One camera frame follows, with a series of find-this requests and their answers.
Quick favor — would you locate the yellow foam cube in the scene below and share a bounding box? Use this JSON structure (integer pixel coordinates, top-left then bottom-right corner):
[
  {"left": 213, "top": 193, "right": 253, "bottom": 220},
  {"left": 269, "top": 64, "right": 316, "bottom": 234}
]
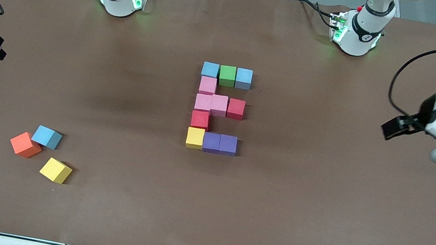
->
[
  {"left": 185, "top": 126, "right": 206, "bottom": 151},
  {"left": 38, "top": 156, "right": 75, "bottom": 186}
]

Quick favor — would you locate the green foam cube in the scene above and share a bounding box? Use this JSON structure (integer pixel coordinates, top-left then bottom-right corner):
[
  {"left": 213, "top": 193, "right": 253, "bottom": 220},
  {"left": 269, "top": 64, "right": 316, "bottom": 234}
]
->
[{"left": 217, "top": 64, "right": 238, "bottom": 89}]

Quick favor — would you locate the purple foam cube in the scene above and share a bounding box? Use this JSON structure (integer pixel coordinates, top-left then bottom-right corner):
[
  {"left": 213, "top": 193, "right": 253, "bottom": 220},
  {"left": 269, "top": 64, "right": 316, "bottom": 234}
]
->
[
  {"left": 218, "top": 134, "right": 239, "bottom": 157},
  {"left": 201, "top": 131, "right": 223, "bottom": 155}
]

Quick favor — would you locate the black left base cable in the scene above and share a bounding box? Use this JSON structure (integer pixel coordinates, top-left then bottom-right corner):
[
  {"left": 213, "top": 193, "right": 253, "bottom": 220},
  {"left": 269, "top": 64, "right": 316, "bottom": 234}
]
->
[{"left": 292, "top": 0, "right": 338, "bottom": 29}]

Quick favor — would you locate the blue foam cube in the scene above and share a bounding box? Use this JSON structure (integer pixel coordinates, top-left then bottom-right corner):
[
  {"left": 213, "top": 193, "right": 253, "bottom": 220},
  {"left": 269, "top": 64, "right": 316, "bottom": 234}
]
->
[
  {"left": 234, "top": 67, "right": 254, "bottom": 91},
  {"left": 201, "top": 61, "right": 220, "bottom": 79},
  {"left": 30, "top": 124, "right": 64, "bottom": 151}
]

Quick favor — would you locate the orange foam cube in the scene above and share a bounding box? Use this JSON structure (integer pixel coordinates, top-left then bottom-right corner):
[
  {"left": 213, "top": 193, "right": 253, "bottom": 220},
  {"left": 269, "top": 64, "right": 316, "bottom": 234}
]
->
[{"left": 7, "top": 129, "right": 45, "bottom": 161}]

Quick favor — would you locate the red foam cube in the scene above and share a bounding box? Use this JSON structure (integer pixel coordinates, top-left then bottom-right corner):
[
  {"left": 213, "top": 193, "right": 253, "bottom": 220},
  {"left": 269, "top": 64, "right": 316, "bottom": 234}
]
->
[
  {"left": 189, "top": 109, "right": 212, "bottom": 131},
  {"left": 226, "top": 97, "right": 247, "bottom": 122}
]

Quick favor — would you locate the brown table mat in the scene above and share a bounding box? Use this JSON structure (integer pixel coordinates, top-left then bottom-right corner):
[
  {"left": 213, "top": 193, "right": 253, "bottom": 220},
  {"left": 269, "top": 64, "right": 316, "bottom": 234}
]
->
[{"left": 0, "top": 0, "right": 436, "bottom": 245}]

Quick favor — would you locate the pink foam cube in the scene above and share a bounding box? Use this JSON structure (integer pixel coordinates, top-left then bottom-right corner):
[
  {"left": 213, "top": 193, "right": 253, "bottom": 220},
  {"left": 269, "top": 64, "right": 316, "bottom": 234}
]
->
[
  {"left": 194, "top": 93, "right": 214, "bottom": 113},
  {"left": 209, "top": 93, "right": 230, "bottom": 118},
  {"left": 198, "top": 76, "right": 218, "bottom": 96}
]

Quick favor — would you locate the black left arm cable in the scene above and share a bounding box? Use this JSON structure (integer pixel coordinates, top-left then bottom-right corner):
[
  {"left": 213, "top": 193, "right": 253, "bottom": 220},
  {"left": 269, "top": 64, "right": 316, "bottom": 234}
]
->
[{"left": 385, "top": 31, "right": 436, "bottom": 122}]

